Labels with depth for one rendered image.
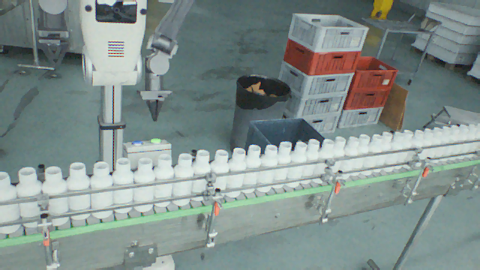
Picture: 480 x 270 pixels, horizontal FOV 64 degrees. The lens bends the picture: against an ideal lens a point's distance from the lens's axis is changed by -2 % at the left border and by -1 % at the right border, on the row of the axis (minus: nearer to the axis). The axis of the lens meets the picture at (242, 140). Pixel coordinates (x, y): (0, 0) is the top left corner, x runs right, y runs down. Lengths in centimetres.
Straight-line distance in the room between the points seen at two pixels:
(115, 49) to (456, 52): 719
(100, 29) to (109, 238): 74
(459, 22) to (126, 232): 754
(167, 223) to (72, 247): 27
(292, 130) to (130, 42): 94
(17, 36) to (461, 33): 698
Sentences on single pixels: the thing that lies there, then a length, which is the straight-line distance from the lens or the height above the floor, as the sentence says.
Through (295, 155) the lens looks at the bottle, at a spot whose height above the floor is 113.
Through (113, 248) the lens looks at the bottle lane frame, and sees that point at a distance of 123.
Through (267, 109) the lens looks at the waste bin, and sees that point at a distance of 303.
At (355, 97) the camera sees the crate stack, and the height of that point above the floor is 37.
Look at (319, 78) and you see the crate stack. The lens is 363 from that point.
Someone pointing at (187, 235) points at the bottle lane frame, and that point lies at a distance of 128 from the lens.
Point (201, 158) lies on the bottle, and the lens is 115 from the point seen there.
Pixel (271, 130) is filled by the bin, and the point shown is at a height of 89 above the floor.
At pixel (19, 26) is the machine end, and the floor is 35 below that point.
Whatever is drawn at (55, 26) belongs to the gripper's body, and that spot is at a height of 149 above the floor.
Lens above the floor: 180
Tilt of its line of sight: 30 degrees down
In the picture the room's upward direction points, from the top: 11 degrees clockwise
